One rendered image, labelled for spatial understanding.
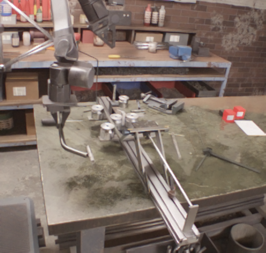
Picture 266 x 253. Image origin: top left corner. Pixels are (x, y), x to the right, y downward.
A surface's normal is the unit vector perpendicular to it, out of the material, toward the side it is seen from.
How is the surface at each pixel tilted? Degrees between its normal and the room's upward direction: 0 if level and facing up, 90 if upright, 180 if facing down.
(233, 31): 90
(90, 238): 90
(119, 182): 0
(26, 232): 0
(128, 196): 0
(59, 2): 46
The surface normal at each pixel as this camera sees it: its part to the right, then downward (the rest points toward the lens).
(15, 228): 0.10, -0.88
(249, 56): 0.33, 0.47
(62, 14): -0.04, -0.29
